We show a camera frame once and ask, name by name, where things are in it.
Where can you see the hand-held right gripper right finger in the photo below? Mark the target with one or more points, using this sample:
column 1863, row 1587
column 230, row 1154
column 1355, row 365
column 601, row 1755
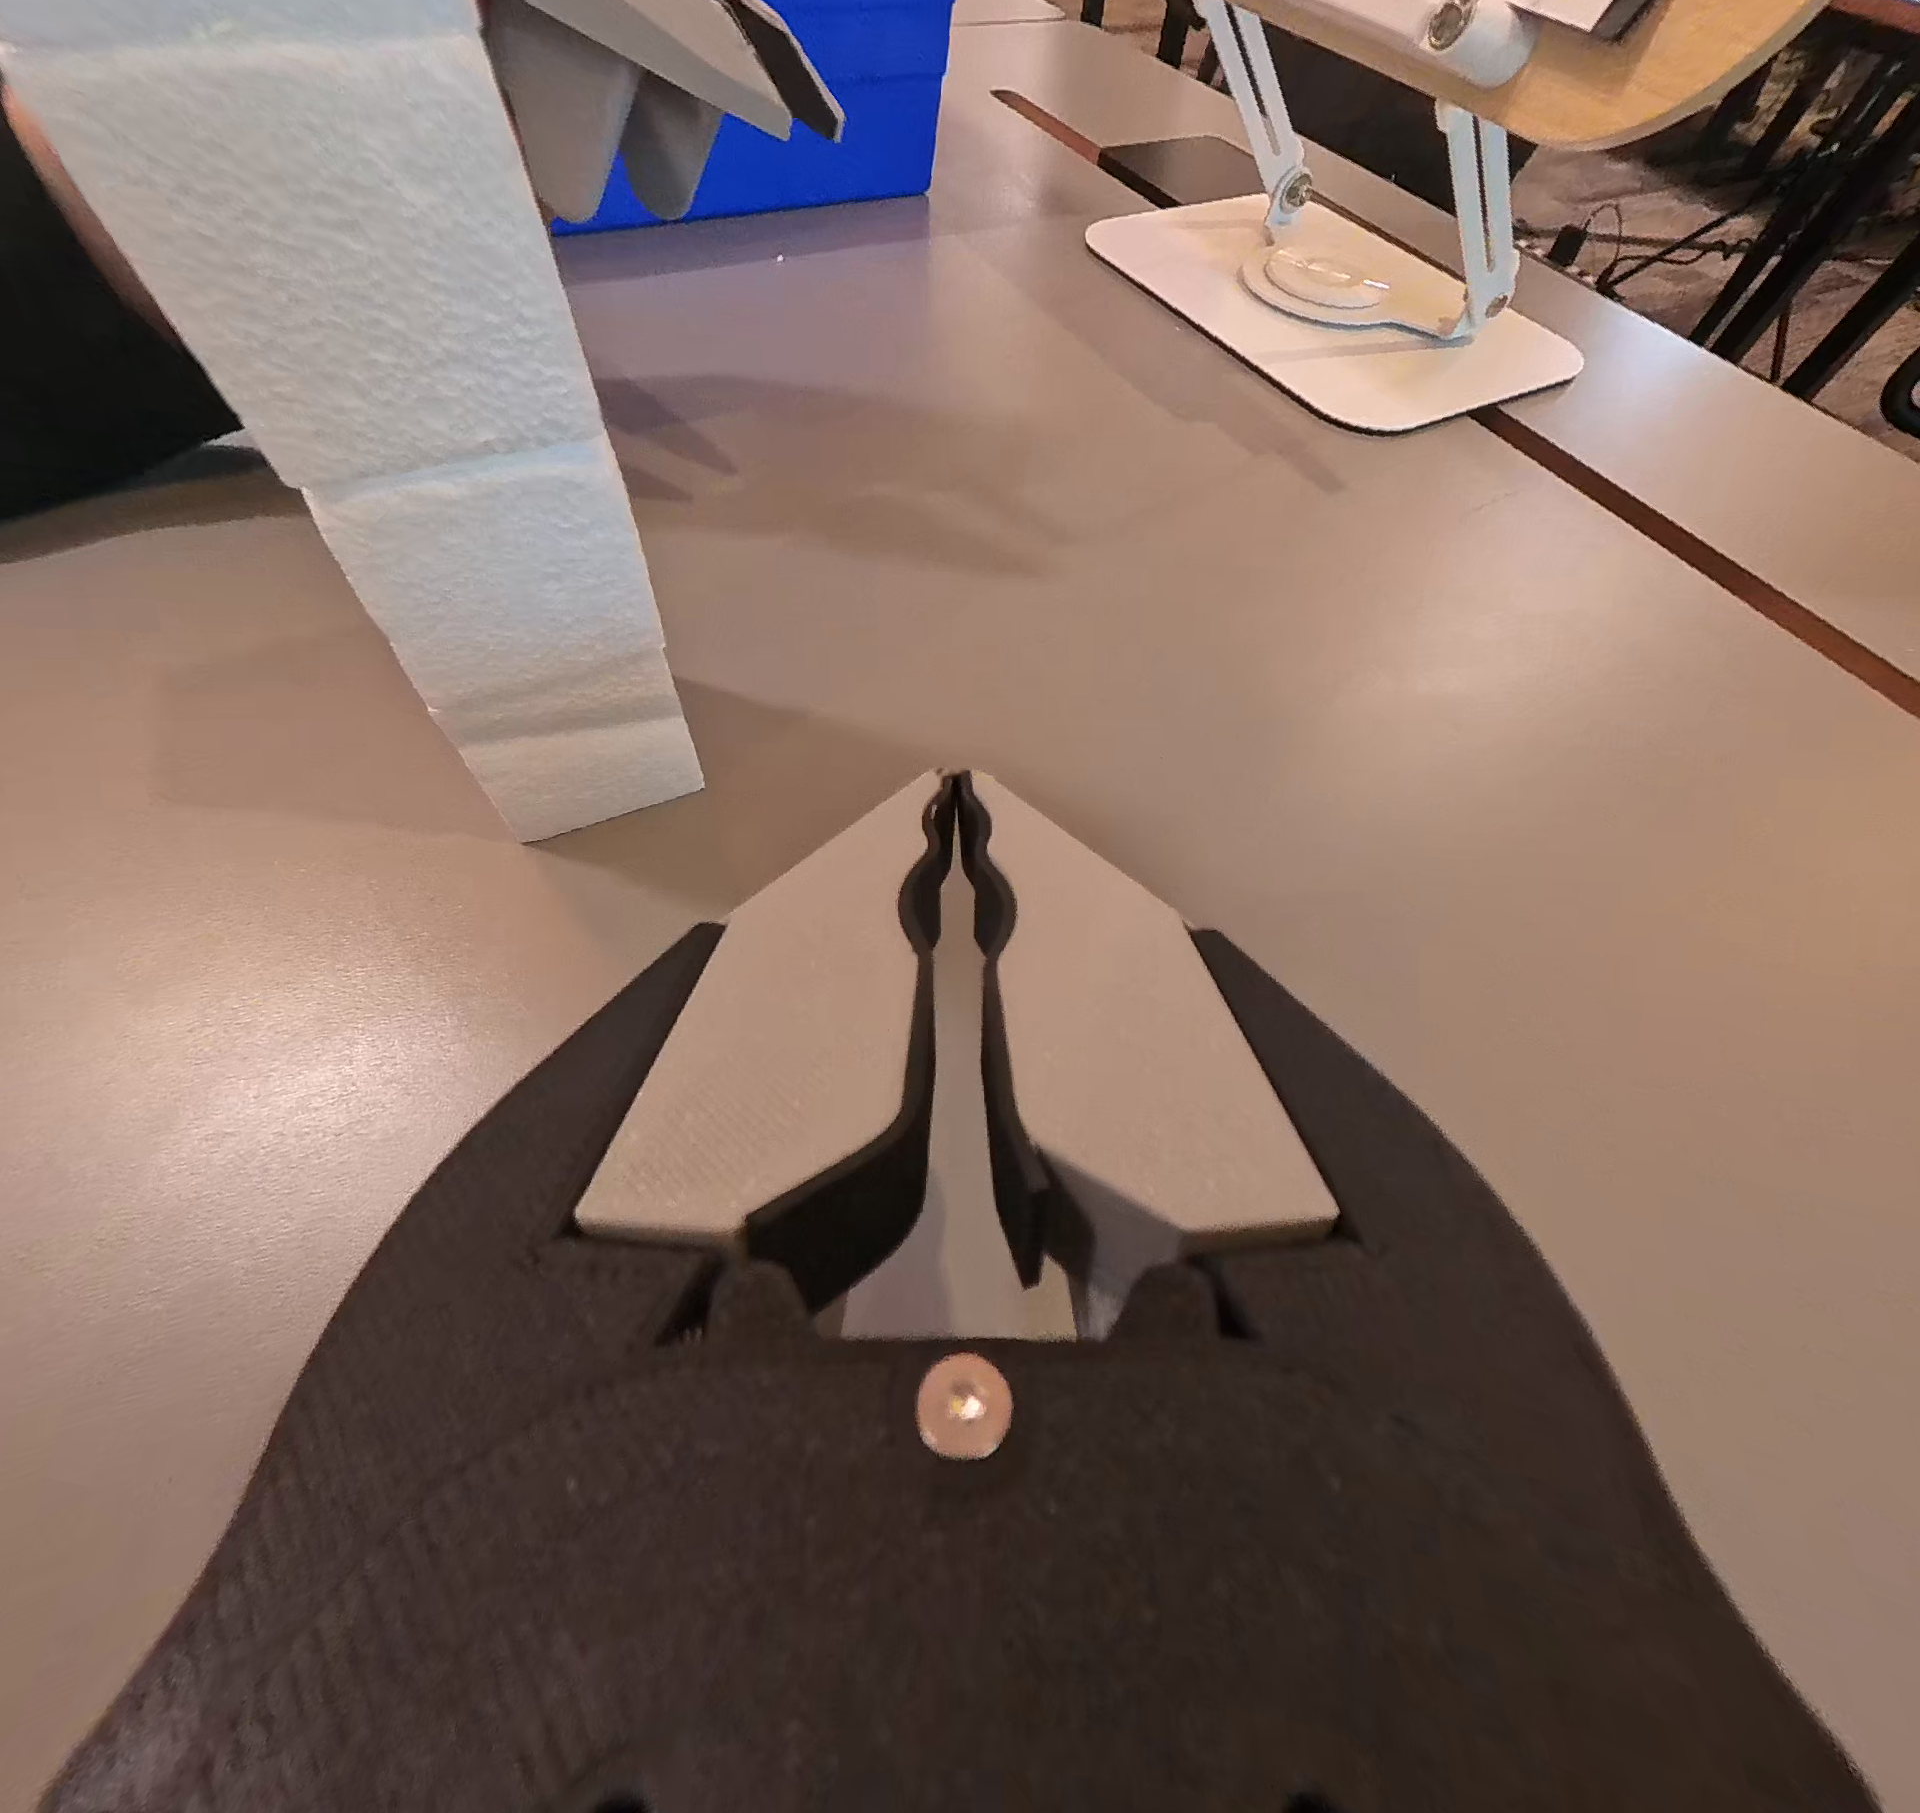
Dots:
column 1155, row 1078

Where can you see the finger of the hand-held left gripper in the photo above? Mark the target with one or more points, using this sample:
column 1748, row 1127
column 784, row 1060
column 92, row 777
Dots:
column 632, row 15

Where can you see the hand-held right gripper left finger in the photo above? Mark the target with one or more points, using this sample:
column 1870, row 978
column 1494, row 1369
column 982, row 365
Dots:
column 782, row 1078

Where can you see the white hard foam cube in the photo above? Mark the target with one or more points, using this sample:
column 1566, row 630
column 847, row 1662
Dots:
column 373, row 266

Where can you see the white tablet stand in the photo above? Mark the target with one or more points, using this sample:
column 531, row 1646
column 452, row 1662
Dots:
column 1349, row 342

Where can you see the rounded wooden board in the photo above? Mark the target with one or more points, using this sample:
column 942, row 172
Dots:
column 1728, row 58

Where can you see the black desk leg frame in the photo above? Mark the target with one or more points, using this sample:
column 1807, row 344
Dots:
column 1802, row 237

